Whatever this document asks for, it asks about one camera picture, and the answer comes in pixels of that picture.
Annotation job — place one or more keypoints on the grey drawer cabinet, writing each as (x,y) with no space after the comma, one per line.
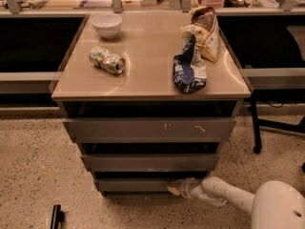
(148,42)

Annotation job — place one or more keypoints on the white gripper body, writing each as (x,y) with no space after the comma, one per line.
(191,187)

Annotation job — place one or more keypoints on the grey bottom drawer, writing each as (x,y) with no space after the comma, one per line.
(132,185)

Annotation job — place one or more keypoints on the black table leg with caster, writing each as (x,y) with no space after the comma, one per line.
(258,122)

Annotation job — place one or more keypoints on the grey drawer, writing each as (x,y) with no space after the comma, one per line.
(132,185)
(149,130)
(150,162)

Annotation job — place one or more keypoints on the brown yellow chip bag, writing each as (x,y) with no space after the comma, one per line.
(204,27)

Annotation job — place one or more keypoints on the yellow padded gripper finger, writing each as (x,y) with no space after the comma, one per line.
(177,187)

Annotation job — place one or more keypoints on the grey top drawer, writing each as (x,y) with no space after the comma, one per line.
(149,130)

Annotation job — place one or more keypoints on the grey middle drawer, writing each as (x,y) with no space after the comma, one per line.
(150,162)

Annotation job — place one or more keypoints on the black object on floor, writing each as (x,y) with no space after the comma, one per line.
(57,217)

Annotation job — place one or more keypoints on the blue chip bag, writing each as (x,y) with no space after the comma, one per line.
(189,70)

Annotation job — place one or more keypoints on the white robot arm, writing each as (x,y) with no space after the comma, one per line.
(274,205)

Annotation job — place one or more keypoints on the white bowl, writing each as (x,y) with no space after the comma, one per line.
(107,25)

